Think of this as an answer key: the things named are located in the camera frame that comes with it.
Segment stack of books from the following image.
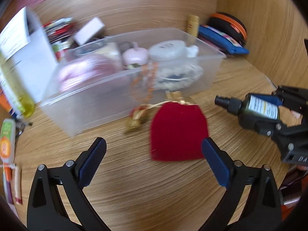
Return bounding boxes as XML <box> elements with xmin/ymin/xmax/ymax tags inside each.
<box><xmin>43</xmin><ymin>17</ymin><xmax>77</xmax><ymax>55</ymax></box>

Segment lip balm sticks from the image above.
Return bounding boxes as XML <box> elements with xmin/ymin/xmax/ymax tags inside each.
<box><xmin>1</xmin><ymin>163</ymin><xmax>23</xmax><ymax>205</ymax></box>

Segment white powder puff case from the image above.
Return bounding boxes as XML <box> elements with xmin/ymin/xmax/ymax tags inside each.
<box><xmin>148</xmin><ymin>40</ymin><xmax>186</xmax><ymax>62</ymax></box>

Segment pink rope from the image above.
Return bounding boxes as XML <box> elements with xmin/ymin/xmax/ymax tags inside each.
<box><xmin>57</xmin><ymin>54</ymin><xmax>121</xmax><ymax>93</ymax></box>

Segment pink round jar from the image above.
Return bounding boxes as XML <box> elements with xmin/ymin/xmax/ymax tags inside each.
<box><xmin>122</xmin><ymin>42</ymin><xmax>148</xmax><ymax>69</ymax></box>

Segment blue patterned pencil pouch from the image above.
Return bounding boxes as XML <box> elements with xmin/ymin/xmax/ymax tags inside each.
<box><xmin>199</xmin><ymin>26</ymin><xmax>249</xmax><ymax>55</ymax></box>

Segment orange green glue tube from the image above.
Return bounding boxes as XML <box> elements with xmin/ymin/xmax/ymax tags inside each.
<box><xmin>0</xmin><ymin>118</ymin><xmax>16</xmax><ymax>164</ymax></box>

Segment white drawstring cloth bag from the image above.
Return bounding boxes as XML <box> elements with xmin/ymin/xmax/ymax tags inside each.
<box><xmin>154</xmin><ymin>60</ymin><xmax>204</xmax><ymax>91</ymax></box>

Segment dark green spray bottle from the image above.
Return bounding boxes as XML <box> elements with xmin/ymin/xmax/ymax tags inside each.
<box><xmin>215</xmin><ymin>93</ymin><xmax>280</xmax><ymax>120</ymax></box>

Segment black orange zip case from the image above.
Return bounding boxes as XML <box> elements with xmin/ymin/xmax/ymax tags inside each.
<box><xmin>207</xmin><ymin>12</ymin><xmax>247</xmax><ymax>46</ymax></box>

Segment yellow green spray bottle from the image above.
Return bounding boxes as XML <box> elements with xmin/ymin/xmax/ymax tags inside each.
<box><xmin>1</xmin><ymin>53</ymin><xmax>35</xmax><ymax>118</ymax></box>

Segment red velvet pouch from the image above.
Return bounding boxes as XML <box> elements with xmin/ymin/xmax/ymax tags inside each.
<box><xmin>150</xmin><ymin>102</ymin><xmax>209</xmax><ymax>162</ymax></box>

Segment clear plastic storage bin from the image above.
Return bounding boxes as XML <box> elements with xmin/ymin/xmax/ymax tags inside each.
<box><xmin>40</xmin><ymin>28</ymin><xmax>225</xmax><ymax>137</ymax></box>

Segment yellow lotion tube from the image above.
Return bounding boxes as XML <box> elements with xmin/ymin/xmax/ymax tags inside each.
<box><xmin>186</xmin><ymin>14</ymin><xmax>199</xmax><ymax>43</ymax></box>

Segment white brown small box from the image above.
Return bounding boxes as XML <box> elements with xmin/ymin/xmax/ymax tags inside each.
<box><xmin>73</xmin><ymin>17</ymin><xmax>105</xmax><ymax>46</ymax></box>

